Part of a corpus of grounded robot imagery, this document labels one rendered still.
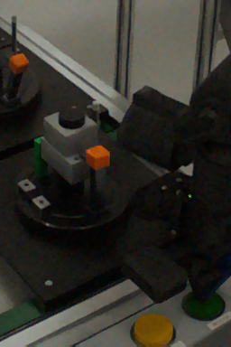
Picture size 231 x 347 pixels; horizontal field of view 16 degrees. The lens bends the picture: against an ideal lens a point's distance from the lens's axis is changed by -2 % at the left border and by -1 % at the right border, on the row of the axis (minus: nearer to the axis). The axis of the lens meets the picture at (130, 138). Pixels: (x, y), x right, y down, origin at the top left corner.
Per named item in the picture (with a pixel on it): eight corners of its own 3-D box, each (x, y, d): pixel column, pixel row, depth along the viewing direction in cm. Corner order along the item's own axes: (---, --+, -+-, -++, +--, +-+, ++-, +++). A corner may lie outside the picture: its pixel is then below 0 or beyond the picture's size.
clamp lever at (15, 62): (20, 98, 110) (30, 62, 104) (7, 103, 109) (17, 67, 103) (7, 79, 111) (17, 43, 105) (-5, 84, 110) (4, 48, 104)
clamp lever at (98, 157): (110, 207, 91) (111, 152, 87) (96, 213, 90) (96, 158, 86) (91, 192, 94) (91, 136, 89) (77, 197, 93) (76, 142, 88)
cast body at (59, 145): (103, 173, 92) (105, 121, 88) (71, 186, 90) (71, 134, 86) (61, 137, 98) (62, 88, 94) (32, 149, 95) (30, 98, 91)
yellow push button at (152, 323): (179, 342, 81) (180, 329, 80) (149, 359, 79) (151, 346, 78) (155, 319, 84) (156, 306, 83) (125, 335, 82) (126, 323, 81)
